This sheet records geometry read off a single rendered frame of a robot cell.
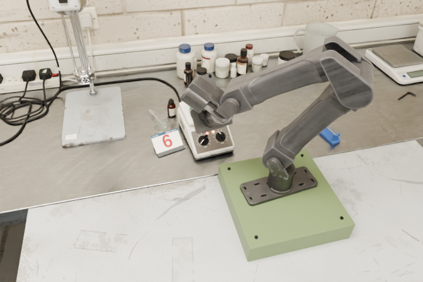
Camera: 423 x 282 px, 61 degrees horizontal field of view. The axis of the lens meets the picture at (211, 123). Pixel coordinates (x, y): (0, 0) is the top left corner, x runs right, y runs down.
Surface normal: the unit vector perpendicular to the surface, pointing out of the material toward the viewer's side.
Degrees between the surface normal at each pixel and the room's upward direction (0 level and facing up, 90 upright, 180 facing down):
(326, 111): 97
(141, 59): 90
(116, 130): 0
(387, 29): 90
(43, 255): 0
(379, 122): 0
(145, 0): 90
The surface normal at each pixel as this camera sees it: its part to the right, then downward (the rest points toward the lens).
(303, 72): -0.46, 0.59
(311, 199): 0.01, -0.77
